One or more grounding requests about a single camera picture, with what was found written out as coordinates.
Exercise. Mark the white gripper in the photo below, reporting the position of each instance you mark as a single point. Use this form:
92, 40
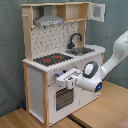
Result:
68, 79

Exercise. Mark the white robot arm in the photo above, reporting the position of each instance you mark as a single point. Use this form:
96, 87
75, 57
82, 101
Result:
91, 77

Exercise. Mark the wooden toy kitchen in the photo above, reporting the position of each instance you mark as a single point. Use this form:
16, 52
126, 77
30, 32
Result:
40, 83

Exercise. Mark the toy oven door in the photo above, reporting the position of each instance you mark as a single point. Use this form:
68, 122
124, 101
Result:
64, 98

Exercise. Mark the black toy stovetop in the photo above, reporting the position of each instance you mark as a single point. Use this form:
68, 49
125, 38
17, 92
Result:
52, 59

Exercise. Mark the grey toy sink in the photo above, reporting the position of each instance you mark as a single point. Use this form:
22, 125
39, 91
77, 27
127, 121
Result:
79, 51

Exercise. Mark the black toy faucet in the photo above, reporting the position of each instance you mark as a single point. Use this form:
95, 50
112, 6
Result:
71, 43

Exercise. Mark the grey range hood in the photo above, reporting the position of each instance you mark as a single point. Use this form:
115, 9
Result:
48, 18

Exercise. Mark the white microwave door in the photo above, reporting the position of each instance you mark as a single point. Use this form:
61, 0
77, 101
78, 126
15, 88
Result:
96, 11

